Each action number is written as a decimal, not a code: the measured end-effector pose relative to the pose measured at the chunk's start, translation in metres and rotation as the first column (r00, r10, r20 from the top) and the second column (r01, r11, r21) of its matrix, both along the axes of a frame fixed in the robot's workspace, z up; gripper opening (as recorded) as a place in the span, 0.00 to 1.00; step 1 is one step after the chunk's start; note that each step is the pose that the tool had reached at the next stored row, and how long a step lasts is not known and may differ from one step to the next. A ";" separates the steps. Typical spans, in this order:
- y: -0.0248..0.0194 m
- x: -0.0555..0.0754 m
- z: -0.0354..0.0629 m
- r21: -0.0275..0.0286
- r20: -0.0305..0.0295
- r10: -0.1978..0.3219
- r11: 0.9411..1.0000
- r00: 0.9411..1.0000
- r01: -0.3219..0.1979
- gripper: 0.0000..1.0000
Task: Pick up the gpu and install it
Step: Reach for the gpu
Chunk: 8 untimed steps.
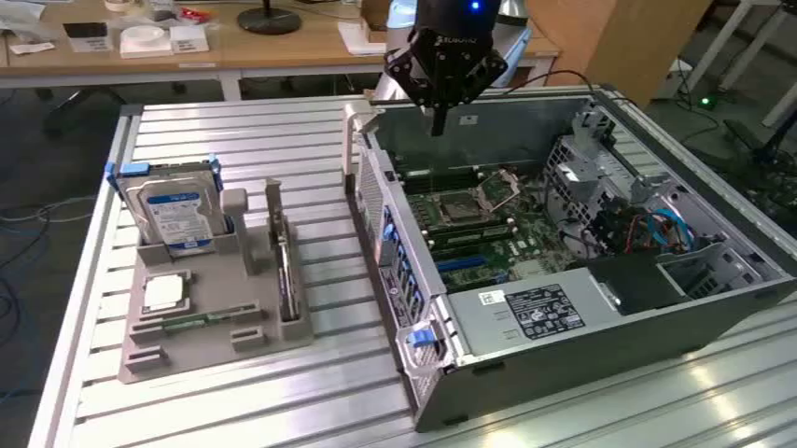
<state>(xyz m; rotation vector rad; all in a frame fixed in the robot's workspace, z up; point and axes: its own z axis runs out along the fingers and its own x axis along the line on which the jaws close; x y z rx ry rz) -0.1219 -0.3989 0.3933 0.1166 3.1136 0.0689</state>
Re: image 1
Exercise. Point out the black plastic duct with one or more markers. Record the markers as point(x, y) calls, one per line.
point(636, 284)

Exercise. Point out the graphics card with grey bracket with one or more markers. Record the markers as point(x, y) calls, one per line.
point(273, 200)

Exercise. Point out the light wooden desk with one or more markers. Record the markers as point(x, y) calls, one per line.
point(94, 63)
point(293, 46)

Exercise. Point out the brown wooden cabinet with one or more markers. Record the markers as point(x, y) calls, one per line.
point(622, 46)

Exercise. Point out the silver chipset heat sink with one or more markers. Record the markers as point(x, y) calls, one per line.
point(537, 268)

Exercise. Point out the plain white box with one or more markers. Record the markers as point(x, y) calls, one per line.
point(190, 37)

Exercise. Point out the black stand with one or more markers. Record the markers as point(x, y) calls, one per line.
point(744, 135)

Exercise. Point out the clear plastic bag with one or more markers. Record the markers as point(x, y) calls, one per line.
point(24, 23)

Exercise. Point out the hard disk with blue carrier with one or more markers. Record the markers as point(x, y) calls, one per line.
point(174, 210)

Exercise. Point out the metal socket cover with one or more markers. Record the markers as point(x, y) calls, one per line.
point(508, 177)

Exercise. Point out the red packet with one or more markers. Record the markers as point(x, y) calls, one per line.
point(194, 15)

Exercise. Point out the open grey PC case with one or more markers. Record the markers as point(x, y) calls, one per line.
point(561, 368)

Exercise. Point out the device with green light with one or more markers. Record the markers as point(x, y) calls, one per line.
point(705, 101)

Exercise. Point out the perforated metal disk bay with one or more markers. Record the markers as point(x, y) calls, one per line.
point(576, 177)

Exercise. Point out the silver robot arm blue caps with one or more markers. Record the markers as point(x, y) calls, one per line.
point(394, 88)

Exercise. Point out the white box with tape roll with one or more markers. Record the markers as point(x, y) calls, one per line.
point(146, 46)

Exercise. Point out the grey parts rack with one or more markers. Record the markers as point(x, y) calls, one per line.
point(211, 345)

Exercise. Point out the white box with black lid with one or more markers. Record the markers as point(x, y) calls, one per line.
point(87, 32)

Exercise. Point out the black round lamp base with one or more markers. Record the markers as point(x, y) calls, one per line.
point(269, 22)

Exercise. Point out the white table frame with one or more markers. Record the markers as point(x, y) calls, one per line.
point(752, 46)

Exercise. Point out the white paper label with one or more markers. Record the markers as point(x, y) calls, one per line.
point(31, 48)

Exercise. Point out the CPU socket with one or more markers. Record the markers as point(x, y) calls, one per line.
point(464, 207)

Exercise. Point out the white booklet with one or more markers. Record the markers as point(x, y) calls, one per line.
point(358, 39)

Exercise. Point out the green RAM stick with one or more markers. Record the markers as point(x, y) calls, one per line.
point(199, 321)

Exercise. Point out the grey power supply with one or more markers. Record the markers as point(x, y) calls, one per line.
point(486, 326)

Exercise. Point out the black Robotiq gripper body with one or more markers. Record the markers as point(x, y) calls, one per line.
point(454, 28)

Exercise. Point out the black chair base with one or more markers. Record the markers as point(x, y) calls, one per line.
point(68, 105)

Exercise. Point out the grey metal disk bay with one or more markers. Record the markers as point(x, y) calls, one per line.
point(728, 266)

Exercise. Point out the silver CPU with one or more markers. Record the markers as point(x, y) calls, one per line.
point(163, 294)

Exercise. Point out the blue case latch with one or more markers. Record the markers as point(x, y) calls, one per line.
point(418, 338)

